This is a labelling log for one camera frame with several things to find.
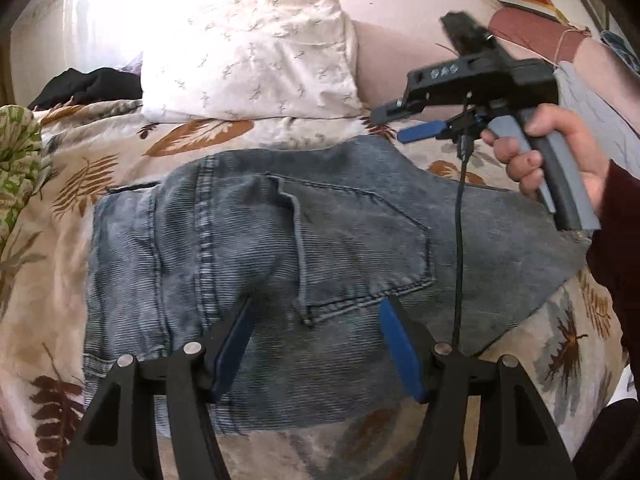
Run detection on grey pillow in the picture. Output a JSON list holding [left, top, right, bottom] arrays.
[[552, 60, 640, 165]]

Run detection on maroon cushion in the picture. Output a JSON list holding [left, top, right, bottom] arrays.
[[488, 9, 592, 67]]

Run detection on white leaf print pillow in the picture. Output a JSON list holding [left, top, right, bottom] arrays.
[[140, 0, 364, 124]]

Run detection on person's right hand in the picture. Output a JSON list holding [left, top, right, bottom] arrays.
[[480, 104, 614, 217]]

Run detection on pink round cushion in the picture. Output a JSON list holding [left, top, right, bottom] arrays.
[[352, 20, 456, 111]]

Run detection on blue denim pants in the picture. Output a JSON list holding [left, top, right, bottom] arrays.
[[82, 135, 592, 437]]

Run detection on black cable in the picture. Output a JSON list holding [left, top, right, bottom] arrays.
[[448, 91, 474, 480]]

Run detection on black cloth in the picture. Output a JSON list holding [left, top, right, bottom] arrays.
[[29, 67, 144, 110]]

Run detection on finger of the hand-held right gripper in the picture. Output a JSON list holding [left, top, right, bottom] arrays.
[[398, 119, 447, 144], [370, 97, 427, 124]]

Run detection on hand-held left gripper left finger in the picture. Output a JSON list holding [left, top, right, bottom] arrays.
[[59, 298, 257, 480]]

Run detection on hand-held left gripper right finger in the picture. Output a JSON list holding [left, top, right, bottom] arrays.
[[378, 297, 577, 480]]

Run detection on person's right forearm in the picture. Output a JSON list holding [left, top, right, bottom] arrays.
[[585, 159, 640, 366]]

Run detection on stack of coloured books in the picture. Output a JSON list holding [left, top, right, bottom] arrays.
[[496, 0, 571, 25]]

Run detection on green patterned cloth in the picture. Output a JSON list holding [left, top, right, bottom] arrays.
[[0, 105, 45, 248]]

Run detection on leaf printed blanket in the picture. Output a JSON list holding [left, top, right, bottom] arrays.
[[0, 97, 626, 480]]

